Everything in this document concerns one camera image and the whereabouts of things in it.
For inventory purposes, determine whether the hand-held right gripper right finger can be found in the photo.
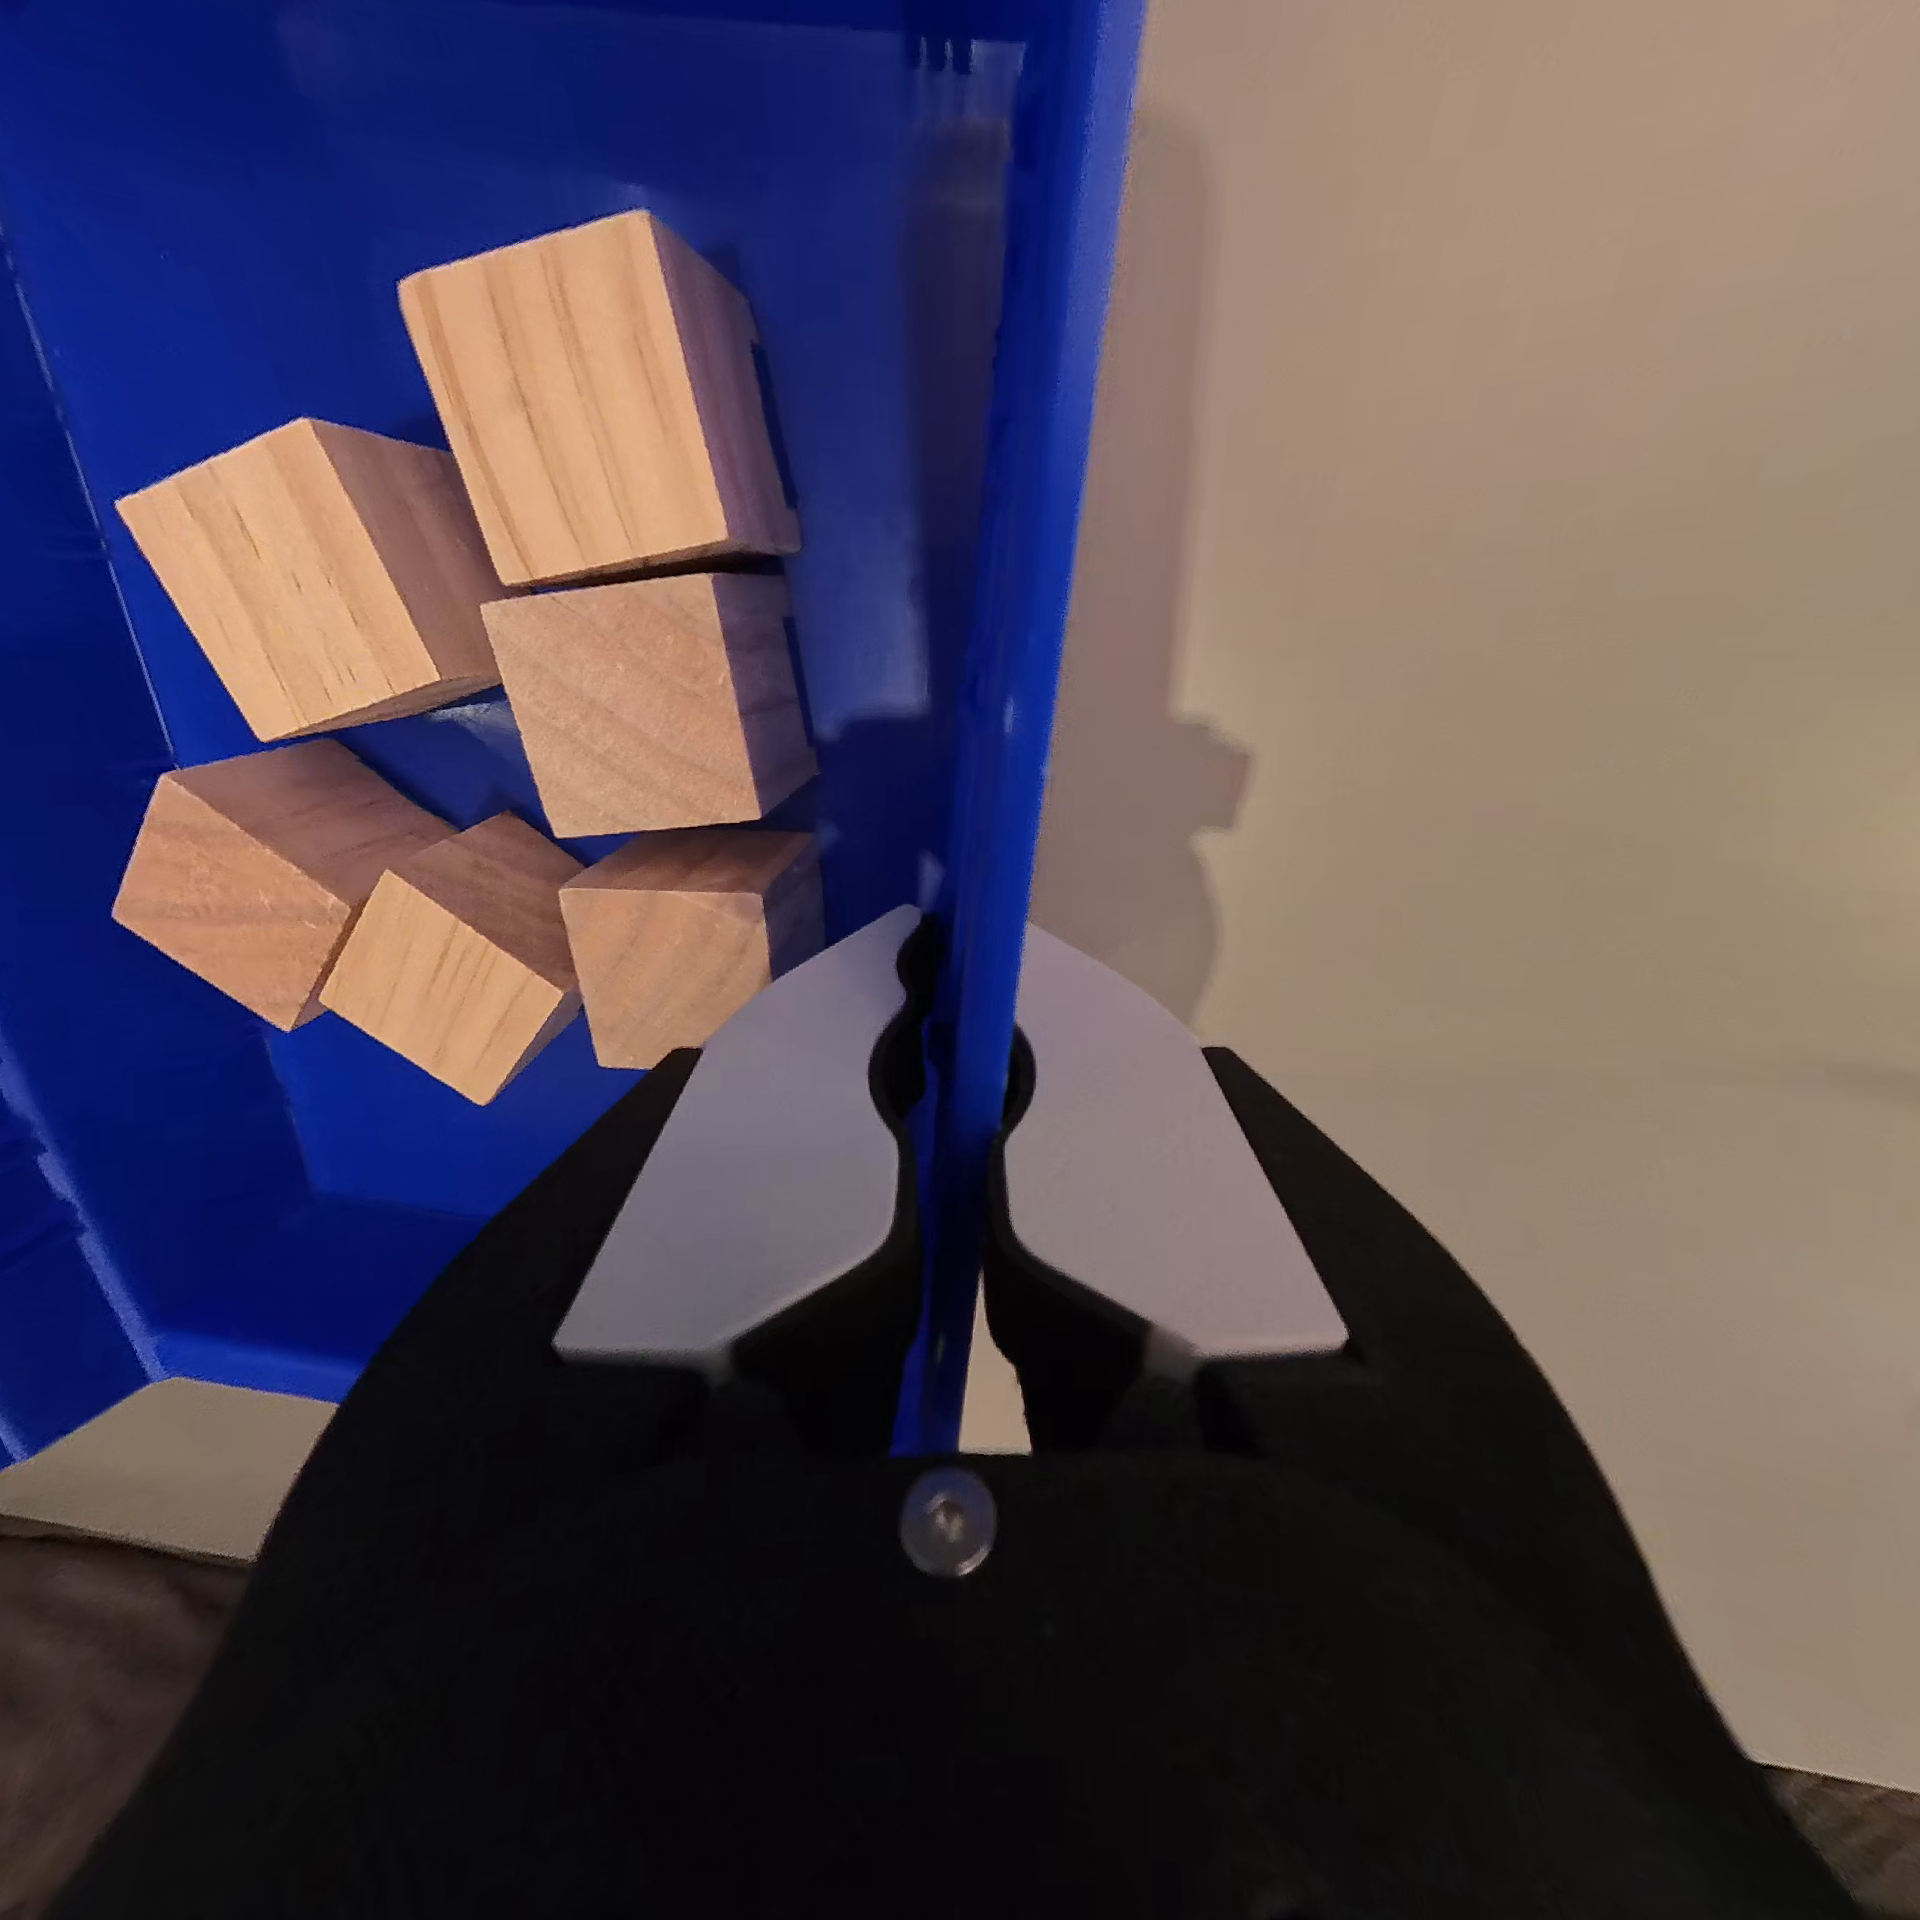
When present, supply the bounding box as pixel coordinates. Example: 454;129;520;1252
981;923;1351;1388

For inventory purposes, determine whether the blue plastic bin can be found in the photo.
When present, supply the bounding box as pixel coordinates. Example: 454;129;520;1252
0;0;1152;1471

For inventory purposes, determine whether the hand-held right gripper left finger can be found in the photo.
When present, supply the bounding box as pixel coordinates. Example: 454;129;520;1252
552;902;943;1397

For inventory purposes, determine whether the group of wooden cubes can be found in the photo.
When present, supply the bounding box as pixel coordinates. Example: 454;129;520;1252
113;207;830;1110

